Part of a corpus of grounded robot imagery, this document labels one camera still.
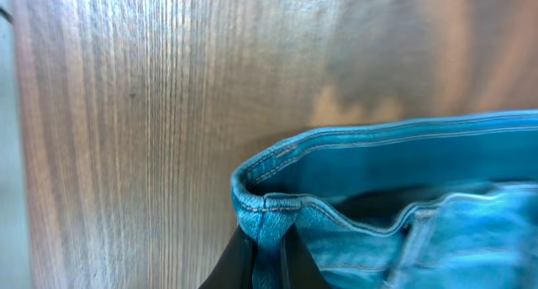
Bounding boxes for light blue denim jeans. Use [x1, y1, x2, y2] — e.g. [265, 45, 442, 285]
[231, 110, 537, 288]

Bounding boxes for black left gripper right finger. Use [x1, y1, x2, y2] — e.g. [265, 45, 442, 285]
[280, 225, 331, 289]

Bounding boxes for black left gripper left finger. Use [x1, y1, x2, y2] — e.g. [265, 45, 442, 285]
[199, 226, 257, 289]

